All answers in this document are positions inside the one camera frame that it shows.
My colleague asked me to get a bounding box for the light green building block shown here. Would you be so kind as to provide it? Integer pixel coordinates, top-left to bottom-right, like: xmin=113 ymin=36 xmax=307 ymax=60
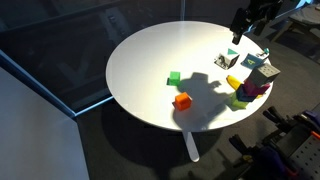
xmin=229 ymin=93 xmax=251 ymax=110

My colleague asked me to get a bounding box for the yellow banana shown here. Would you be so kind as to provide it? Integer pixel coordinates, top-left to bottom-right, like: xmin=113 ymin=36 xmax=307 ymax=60
xmin=226 ymin=74 xmax=265 ymax=100

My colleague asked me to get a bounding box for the pink building block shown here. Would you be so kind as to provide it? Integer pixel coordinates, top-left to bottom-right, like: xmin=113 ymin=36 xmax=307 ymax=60
xmin=242 ymin=79 xmax=271 ymax=97

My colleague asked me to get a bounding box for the white table leg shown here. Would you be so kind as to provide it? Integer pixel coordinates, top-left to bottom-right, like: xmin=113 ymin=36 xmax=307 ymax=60
xmin=182 ymin=130 xmax=201 ymax=164

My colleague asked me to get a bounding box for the blue lit window rail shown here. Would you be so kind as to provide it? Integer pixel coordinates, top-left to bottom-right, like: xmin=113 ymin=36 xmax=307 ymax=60
xmin=0 ymin=49 xmax=115 ymax=118

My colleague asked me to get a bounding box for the purple black bar clamp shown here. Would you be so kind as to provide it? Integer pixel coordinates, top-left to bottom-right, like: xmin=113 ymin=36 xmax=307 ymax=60
xmin=294 ymin=109 xmax=320 ymax=141
xmin=262 ymin=105 xmax=302 ymax=135
xmin=229 ymin=134 xmax=292 ymax=180

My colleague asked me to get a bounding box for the grey building block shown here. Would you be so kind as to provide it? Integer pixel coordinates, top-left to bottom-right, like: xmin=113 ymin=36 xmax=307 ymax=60
xmin=248 ymin=63 xmax=282 ymax=87

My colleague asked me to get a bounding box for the grey bench seat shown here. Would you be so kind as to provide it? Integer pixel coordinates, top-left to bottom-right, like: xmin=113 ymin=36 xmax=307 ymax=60
xmin=271 ymin=3 xmax=320 ymax=63

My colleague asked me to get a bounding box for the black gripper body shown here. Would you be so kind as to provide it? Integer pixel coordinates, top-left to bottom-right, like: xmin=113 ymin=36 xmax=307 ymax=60
xmin=244 ymin=0 xmax=284 ymax=22

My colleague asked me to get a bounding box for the perforated metal breadboard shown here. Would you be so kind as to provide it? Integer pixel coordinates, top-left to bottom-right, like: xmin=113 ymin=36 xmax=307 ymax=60
xmin=285 ymin=135 xmax=320 ymax=180

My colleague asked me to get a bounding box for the orange red building block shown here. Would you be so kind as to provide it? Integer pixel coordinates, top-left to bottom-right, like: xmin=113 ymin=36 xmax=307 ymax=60
xmin=173 ymin=92 xmax=194 ymax=112

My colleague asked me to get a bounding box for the dark blue building block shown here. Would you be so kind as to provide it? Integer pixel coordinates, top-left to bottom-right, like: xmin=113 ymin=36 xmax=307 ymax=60
xmin=235 ymin=87 xmax=258 ymax=103

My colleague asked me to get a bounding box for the teal triangle picture cube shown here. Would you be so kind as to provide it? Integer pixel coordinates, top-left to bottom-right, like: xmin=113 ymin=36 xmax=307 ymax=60
xmin=214 ymin=48 xmax=241 ymax=71

